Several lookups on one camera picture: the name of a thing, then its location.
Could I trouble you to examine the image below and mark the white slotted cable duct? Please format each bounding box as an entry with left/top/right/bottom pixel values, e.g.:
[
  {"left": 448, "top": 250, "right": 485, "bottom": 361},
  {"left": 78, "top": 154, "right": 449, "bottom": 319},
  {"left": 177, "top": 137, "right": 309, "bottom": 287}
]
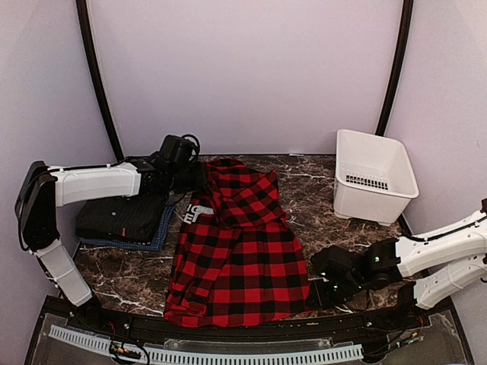
[{"left": 48, "top": 325, "right": 364, "bottom": 364}]

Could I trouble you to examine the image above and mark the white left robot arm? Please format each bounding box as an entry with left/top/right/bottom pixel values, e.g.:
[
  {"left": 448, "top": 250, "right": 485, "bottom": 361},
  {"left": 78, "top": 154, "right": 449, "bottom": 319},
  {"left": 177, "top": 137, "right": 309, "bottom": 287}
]
[{"left": 14, "top": 157, "right": 208, "bottom": 332}]

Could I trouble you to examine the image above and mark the blue checked folded shirt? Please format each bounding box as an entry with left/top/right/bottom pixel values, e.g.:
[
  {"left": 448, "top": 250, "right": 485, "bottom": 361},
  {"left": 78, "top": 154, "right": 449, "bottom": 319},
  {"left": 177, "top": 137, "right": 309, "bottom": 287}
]
[{"left": 78, "top": 205, "right": 176, "bottom": 252}]

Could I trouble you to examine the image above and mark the black front rail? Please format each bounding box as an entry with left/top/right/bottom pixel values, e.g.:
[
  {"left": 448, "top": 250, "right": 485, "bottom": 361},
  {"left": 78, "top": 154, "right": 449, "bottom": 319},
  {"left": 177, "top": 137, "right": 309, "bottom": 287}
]
[{"left": 68, "top": 296, "right": 427, "bottom": 345}]

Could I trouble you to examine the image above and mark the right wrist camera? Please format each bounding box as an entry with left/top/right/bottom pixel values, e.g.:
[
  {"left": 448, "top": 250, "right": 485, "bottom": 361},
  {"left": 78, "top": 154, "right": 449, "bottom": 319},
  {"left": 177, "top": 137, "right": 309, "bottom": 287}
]
[{"left": 310, "top": 246, "right": 361, "bottom": 282}]

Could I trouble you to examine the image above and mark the black corner frame post left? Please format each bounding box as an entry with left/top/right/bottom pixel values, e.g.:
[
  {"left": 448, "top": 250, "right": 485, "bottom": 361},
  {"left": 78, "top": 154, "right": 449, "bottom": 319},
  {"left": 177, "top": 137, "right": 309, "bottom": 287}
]
[{"left": 75, "top": 0, "right": 124, "bottom": 160}]

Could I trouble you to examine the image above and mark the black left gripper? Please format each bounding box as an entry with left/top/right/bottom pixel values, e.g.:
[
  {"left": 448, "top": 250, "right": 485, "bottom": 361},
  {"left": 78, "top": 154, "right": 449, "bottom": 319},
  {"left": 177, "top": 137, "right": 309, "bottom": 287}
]
[{"left": 168, "top": 160, "right": 208, "bottom": 193}]

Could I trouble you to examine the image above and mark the white plastic basket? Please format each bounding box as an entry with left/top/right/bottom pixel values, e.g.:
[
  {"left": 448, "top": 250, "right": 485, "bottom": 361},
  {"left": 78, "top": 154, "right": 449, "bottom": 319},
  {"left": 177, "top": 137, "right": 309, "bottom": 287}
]
[{"left": 333, "top": 129, "right": 419, "bottom": 227}]

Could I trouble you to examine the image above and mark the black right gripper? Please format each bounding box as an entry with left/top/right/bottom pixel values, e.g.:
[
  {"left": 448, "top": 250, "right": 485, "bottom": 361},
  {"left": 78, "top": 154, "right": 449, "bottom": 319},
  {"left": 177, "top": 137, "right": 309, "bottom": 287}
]
[{"left": 305, "top": 276, "right": 364, "bottom": 309}]

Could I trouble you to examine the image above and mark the black corner frame post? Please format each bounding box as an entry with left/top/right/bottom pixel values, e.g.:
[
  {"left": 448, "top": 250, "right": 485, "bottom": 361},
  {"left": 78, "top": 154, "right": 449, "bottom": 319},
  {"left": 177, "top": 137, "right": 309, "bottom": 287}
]
[
  {"left": 75, "top": 0, "right": 124, "bottom": 160},
  {"left": 375, "top": 0, "right": 414, "bottom": 137}
]

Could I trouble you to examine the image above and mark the black pinstripe folded shirt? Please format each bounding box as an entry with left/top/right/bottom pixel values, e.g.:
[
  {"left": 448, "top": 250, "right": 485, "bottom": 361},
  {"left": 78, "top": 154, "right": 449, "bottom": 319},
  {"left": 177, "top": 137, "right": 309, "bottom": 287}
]
[{"left": 75, "top": 195, "right": 167, "bottom": 243}]

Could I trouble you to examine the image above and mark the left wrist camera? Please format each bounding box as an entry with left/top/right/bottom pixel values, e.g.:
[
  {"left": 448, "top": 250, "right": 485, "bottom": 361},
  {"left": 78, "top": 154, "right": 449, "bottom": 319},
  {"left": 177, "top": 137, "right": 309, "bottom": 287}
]
[{"left": 157, "top": 134, "right": 201, "bottom": 168}]

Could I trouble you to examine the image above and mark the red black plaid shirt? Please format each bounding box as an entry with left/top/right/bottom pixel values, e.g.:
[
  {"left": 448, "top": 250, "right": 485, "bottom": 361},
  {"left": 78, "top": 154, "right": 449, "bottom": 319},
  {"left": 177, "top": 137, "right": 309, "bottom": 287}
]
[{"left": 164, "top": 158, "right": 309, "bottom": 319}]

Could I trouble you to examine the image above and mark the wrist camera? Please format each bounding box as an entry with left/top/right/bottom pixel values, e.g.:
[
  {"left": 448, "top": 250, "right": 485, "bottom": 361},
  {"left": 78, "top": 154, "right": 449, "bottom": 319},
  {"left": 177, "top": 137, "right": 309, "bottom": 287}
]
[
  {"left": 157, "top": 134, "right": 201, "bottom": 168},
  {"left": 310, "top": 246, "right": 361, "bottom": 282}
]

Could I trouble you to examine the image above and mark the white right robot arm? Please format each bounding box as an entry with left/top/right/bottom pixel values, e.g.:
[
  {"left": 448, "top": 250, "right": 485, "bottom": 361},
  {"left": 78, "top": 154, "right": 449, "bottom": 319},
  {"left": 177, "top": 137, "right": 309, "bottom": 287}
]
[{"left": 308, "top": 207, "right": 486, "bottom": 330}]

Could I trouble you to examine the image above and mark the black corner frame post right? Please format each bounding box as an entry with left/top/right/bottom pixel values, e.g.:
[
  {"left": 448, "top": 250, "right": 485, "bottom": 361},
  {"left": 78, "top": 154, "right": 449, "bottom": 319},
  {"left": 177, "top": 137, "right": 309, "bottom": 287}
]
[{"left": 375, "top": 0, "right": 414, "bottom": 137}]

